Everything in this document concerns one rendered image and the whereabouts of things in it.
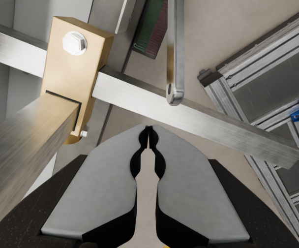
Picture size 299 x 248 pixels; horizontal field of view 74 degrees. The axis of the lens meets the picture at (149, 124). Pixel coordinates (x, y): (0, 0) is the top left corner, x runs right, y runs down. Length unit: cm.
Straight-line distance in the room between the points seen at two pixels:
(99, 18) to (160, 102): 20
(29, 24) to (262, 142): 47
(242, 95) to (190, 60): 32
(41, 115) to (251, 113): 95
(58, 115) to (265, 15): 110
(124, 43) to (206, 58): 79
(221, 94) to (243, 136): 67
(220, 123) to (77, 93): 16
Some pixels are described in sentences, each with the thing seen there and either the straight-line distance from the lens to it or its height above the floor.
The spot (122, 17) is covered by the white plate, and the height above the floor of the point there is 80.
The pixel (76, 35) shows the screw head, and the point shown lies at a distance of 21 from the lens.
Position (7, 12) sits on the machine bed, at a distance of 51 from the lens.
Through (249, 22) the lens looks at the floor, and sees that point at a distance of 116.
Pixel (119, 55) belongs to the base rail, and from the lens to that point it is 37.
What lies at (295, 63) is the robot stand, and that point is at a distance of 105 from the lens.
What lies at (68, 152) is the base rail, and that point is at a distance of 48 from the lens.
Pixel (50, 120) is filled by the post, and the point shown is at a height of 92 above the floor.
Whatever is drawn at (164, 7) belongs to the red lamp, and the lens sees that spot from 36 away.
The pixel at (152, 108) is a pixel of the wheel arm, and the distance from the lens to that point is 23.
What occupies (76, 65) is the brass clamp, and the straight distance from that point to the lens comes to 22.
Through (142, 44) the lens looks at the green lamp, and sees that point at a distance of 36.
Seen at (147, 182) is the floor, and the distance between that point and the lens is 147.
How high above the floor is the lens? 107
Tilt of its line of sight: 63 degrees down
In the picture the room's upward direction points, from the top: 179 degrees counter-clockwise
